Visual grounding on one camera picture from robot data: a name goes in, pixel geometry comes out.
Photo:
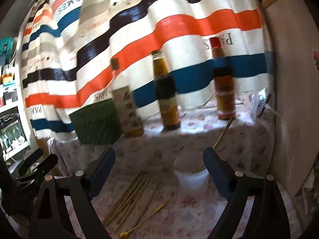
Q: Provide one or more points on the white power strip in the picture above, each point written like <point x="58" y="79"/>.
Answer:
<point x="258" y="103"/>

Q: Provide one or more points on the white shelf with items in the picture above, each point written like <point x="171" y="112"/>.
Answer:
<point x="13" y="138"/>

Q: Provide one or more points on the gold metal spoon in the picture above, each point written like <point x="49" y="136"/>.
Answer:
<point x="125" y="234"/>

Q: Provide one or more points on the cooking wine bottle white label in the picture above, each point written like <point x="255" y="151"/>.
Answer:
<point x="124" y="102"/>

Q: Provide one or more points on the bamboo chopstick on table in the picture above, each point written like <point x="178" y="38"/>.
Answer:
<point x="140" y="206"/>
<point x="126" y="197"/>
<point x="119" y="215"/>
<point x="123" y="199"/>

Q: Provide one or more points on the striped curtain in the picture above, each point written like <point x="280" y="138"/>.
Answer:
<point x="66" y="47"/>

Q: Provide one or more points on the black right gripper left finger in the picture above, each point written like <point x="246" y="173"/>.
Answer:
<point x="50" y="217"/>

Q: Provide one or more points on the bamboo chopstick rightmost on table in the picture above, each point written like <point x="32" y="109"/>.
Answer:
<point x="140" y="206"/>

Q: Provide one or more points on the patterned tablecloth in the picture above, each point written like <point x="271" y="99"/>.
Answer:
<point x="176" y="195"/>

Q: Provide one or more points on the green checkered box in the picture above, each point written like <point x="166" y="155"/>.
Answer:
<point x="97" y="124"/>

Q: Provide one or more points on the bamboo chopstick in cup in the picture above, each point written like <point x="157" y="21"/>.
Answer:
<point x="223" y="133"/>

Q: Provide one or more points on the translucent white plastic cup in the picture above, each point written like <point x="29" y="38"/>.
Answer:
<point x="191" y="173"/>

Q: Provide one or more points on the red capped sauce bottle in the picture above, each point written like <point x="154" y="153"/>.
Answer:
<point x="224" y="85"/>

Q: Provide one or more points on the bamboo chopstick leftmost on table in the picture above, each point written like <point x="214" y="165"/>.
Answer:
<point x="123" y="199"/>

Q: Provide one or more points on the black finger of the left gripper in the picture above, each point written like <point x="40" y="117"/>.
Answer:
<point x="42" y="169"/>
<point x="23" y="167"/>

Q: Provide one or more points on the dark sauce bottle yellow label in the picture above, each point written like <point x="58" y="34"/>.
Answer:
<point x="165" y="91"/>

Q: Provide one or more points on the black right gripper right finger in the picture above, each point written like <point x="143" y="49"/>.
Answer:
<point x="268" y="217"/>

